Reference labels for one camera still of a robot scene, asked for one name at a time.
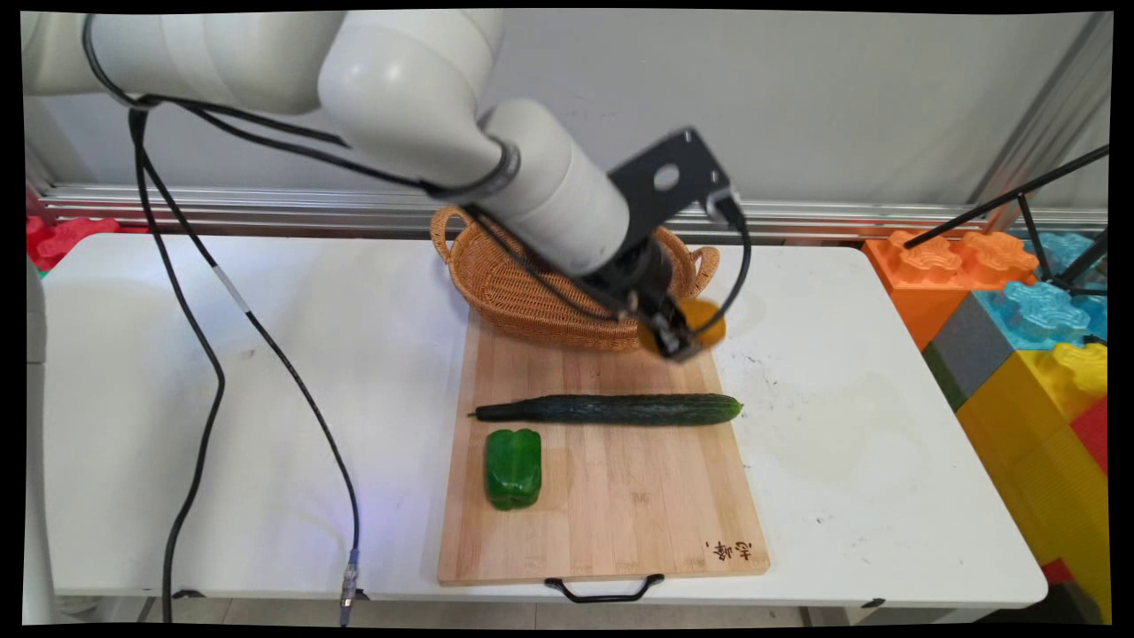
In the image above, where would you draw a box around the woven wicker basket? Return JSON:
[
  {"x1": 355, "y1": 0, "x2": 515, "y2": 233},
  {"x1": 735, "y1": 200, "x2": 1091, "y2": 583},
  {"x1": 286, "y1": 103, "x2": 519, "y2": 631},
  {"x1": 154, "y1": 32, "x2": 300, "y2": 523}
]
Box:
[{"x1": 431, "y1": 206, "x2": 721, "y2": 353}]

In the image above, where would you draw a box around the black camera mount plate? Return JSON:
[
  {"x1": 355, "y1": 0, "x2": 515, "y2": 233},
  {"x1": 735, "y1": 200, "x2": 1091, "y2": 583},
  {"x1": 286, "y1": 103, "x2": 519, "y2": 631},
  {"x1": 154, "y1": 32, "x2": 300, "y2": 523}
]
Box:
[{"x1": 607, "y1": 128, "x2": 732, "y2": 260}]

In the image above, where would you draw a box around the aluminium corner post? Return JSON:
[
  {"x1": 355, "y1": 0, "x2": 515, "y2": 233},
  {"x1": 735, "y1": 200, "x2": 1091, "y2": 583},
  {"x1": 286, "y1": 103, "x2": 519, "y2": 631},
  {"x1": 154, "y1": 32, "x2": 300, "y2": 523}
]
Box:
[{"x1": 968, "y1": 12, "x2": 1114, "y2": 235}]

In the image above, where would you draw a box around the black arm-mounted cable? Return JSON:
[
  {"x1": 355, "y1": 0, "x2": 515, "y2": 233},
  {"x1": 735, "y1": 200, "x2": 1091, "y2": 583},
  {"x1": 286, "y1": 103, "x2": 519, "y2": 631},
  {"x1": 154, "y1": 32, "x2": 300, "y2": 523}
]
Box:
[{"x1": 82, "y1": 13, "x2": 753, "y2": 346}]

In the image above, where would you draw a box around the thick black cable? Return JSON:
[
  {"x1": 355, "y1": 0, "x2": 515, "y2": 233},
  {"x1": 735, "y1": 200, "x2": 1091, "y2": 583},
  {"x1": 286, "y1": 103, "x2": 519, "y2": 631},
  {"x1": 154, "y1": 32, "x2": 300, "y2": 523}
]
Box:
[{"x1": 128, "y1": 106, "x2": 227, "y2": 624}]

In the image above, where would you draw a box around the aluminium rail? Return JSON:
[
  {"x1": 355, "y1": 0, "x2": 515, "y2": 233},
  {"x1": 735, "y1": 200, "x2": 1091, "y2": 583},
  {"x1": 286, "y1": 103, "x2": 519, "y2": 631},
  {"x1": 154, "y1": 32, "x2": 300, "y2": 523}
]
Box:
[{"x1": 35, "y1": 183, "x2": 1108, "y2": 241}]

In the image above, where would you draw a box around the black tripod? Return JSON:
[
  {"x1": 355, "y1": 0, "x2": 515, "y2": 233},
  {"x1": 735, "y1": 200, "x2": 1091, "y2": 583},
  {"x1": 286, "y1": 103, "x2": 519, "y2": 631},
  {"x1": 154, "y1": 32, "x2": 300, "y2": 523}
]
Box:
[{"x1": 904, "y1": 146, "x2": 1110, "y2": 299}]

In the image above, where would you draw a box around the large blue toy block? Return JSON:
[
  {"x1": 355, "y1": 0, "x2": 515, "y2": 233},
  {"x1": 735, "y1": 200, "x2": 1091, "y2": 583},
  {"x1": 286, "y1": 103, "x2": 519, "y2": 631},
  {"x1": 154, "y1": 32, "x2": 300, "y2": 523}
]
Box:
[{"x1": 973, "y1": 232, "x2": 1109, "y2": 352}]

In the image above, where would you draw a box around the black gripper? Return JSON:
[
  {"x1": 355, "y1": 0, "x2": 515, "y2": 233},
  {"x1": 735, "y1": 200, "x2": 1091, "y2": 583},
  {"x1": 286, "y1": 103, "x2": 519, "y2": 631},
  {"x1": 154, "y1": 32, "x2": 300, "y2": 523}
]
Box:
[{"x1": 580, "y1": 236, "x2": 711, "y2": 363}]

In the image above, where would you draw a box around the large grey toy block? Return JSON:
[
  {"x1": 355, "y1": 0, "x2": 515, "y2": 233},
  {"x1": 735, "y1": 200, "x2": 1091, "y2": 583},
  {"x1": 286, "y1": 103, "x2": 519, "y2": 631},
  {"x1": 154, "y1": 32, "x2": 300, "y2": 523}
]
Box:
[{"x1": 921, "y1": 292, "x2": 1016, "y2": 413}]

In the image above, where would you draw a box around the green bell pepper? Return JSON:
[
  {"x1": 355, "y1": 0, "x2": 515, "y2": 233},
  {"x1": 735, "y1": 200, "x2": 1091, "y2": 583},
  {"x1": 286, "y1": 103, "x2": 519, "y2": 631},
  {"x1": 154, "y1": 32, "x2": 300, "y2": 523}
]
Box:
[{"x1": 484, "y1": 428, "x2": 543, "y2": 511}]

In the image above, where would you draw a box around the black cutting board handle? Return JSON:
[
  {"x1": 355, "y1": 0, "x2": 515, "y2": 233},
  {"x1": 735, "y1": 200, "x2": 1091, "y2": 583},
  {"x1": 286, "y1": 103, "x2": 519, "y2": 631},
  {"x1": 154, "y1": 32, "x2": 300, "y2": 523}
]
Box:
[{"x1": 545, "y1": 574, "x2": 666, "y2": 604}]

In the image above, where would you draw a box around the large red toy block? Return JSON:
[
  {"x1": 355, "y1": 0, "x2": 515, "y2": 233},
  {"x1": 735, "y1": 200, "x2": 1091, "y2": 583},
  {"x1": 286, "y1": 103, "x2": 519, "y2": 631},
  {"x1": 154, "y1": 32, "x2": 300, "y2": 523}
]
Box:
[{"x1": 1069, "y1": 397, "x2": 1109, "y2": 477}]

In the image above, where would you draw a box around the large yellow toy block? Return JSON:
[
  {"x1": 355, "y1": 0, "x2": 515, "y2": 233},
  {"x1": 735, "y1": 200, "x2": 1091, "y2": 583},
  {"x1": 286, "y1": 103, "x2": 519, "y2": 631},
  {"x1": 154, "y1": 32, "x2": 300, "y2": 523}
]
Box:
[{"x1": 955, "y1": 343, "x2": 1112, "y2": 623}]

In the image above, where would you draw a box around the black cable with USB plug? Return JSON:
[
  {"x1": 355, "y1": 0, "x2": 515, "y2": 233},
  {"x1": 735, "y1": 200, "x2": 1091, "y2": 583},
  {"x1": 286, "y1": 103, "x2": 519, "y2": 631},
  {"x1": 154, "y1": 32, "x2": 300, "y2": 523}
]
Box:
[{"x1": 129, "y1": 106, "x2": 361, "y2": 627}]

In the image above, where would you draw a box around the dark green cucumber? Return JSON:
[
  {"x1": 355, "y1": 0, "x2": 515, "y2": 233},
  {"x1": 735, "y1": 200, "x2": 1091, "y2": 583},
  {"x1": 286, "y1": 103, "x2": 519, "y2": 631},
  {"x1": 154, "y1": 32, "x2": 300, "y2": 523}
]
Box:
[{"x1": 469, "y1": 393, "x2": 744, "y2": 427}]

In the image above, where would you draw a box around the large orange toy block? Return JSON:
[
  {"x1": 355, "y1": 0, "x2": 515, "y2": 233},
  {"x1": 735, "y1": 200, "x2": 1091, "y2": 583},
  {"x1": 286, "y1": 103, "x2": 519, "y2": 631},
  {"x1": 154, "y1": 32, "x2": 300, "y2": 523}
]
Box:
[{"x1": 864, "y1": 230, "x2": 1039, "y2": 352}]

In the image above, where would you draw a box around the wooden cutting board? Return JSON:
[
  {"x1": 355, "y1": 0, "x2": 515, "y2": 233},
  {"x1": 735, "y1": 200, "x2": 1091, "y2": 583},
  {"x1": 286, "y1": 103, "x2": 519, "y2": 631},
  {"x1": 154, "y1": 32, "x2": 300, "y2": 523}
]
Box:
[{"x1": 438, "y1": 306, "x2": 771, "y2": 587}]

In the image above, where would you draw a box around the orange-brown potato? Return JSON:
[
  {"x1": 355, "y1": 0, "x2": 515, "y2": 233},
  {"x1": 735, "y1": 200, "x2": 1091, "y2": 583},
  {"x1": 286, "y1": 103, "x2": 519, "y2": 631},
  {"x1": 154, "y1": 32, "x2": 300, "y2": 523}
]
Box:
[{"x1": 637, "y1": 296, "x2": 728, "y2": 356}]

